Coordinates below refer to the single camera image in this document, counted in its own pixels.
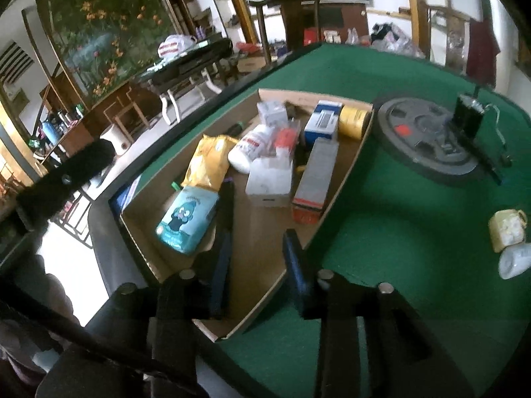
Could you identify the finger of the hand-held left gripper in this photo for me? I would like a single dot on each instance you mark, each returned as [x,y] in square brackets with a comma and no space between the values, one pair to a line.
[70,174]

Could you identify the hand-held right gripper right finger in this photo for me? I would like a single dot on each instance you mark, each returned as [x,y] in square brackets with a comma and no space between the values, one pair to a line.
[296,265]

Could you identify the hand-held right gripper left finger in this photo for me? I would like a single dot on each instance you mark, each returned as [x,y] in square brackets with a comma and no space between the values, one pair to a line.
[220,273]

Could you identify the cardboard box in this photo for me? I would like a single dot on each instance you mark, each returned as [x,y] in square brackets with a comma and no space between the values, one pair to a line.
[257,248]

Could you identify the teal cartoon tissue pack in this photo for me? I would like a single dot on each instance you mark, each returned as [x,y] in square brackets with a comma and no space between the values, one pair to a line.
[184,219]

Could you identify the long grey box orange end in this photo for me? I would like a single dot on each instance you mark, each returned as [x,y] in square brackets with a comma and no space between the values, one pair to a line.
[313,178]

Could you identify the yellow snack packet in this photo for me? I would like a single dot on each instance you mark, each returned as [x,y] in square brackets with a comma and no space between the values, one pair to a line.
[207,161]

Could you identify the white bottle red label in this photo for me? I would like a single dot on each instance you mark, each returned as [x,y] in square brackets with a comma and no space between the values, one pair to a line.
[249,149]

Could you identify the red clear blister pack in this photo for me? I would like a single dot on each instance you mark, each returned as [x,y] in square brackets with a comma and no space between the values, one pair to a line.
[286,137]

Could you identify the blue and white box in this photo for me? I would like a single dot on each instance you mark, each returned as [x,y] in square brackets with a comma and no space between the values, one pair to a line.
[323,122]

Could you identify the yellow tape roll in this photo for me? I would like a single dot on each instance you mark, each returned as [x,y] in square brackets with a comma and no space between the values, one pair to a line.
[354,122]

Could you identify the small grey box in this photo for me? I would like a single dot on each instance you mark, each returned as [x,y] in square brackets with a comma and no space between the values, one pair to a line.
[271,112]

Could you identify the wooden sideboard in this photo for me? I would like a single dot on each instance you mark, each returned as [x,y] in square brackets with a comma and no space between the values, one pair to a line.
[83,128]

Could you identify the white cylindrical bin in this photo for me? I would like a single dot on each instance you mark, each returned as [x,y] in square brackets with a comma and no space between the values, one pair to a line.
[114,139]

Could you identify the blue and white booklet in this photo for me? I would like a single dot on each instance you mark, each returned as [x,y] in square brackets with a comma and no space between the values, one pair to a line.
[124,195]

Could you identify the flower painting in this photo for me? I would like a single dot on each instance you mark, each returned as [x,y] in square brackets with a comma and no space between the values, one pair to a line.
[99,29]

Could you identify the white and red plastic bag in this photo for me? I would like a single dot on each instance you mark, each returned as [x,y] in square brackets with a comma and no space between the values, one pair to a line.
[174,45]

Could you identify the grey round table disc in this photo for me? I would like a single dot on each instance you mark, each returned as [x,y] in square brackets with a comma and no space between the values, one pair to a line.
[415,141]

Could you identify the yellow container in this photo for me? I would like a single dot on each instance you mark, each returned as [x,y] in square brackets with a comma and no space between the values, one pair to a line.
[504,226]

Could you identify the white bottle black text label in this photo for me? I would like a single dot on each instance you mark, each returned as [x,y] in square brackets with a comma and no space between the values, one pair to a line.
[516,261]

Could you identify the black cylindrical motor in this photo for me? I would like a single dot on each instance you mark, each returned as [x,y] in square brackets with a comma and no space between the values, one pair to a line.
[466,118]

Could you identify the dark wooden armchair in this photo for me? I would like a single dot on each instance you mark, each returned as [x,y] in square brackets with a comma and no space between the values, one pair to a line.
[298,20]

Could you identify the floral bag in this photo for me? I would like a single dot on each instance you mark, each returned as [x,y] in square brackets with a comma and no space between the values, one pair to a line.
[390,37]

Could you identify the carved wooden chair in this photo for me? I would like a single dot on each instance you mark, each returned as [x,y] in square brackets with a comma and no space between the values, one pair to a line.
[452,29]

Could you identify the maroon garment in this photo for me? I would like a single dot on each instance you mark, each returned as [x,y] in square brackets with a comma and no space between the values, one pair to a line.
[481,49]

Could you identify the striped wall vent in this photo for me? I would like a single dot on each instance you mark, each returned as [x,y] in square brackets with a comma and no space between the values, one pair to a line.
[14,64]

